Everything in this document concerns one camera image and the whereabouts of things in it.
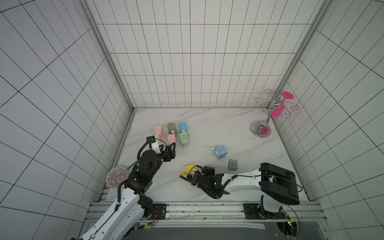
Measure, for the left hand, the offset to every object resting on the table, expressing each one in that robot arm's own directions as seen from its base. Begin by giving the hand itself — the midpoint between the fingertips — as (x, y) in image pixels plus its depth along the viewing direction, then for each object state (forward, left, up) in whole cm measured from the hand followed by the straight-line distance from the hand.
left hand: (168, 146), depth 78 cm
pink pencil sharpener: (+17, +10, -10) cm, 23 cm away
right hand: (-3, -21, -15) cm, 26 cm away
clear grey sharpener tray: (-3, -37, -17) cm, 41 cm away
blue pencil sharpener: (+2, -30, -10) cm, 31 cm away
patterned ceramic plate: (-10, +31, -15) cm, 36 cm away
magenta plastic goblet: (+17, -60, +11) cm, 63 cm away
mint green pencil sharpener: (+11, -8, -10) cm, 16 cm away
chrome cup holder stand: (+23, -62, -15) cm, 68 cm away
